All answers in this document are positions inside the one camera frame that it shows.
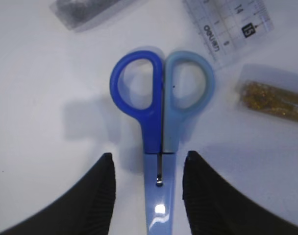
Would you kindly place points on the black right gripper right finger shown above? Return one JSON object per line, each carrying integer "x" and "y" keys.
{"x": 215, "y": 207}

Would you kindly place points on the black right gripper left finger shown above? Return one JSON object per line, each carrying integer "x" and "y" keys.
{"x": 85, "y": 209}

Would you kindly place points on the blue capped scissors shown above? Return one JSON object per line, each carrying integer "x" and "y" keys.
{"x": 161, "y": 124}

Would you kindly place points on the gold glitter marker pen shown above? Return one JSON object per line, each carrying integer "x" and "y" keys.
{"x": 268, "y": 90}

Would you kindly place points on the clear plastic ruler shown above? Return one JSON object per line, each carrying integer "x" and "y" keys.
{"x": 230, "y": 29}

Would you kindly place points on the silver glitter marker pen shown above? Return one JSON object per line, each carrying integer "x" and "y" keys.
{"x": 82, "y": 15}

